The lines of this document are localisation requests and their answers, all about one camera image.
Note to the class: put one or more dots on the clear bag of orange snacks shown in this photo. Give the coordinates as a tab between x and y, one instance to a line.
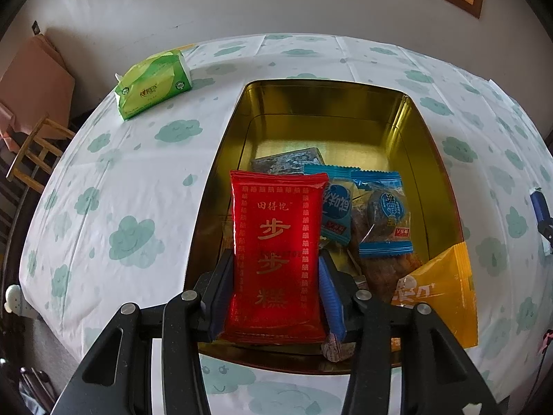
389	272

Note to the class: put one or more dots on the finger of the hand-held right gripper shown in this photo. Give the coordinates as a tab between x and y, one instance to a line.
539	207

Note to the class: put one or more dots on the blue clear snack packet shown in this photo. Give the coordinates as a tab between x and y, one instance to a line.
389	212
337	207

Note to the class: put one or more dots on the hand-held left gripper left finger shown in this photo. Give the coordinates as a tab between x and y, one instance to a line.
222	302

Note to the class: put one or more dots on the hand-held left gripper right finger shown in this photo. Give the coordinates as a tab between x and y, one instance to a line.
332	307

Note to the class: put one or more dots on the green tissue pack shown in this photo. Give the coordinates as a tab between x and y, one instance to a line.
151	82

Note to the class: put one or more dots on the yellow snack packet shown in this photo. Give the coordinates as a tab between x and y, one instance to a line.
440	285

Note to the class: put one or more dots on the white table corner guard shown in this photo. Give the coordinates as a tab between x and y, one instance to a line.
13	300

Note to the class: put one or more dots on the red snack packet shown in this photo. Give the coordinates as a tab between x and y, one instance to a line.
272	246

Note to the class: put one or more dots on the light wooden chair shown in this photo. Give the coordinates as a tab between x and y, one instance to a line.
26	149

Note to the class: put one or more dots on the cloud printed tablecloth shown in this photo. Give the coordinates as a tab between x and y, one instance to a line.
129	173

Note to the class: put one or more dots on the maroon tin box gold inside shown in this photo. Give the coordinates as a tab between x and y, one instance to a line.
311	116

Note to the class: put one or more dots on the dark wooden furniture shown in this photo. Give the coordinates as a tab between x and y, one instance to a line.
8	207

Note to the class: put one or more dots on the small pink wrapped candy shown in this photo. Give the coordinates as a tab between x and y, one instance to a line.
335	348

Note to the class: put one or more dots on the grey speckled snack packet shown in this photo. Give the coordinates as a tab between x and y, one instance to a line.
289	160

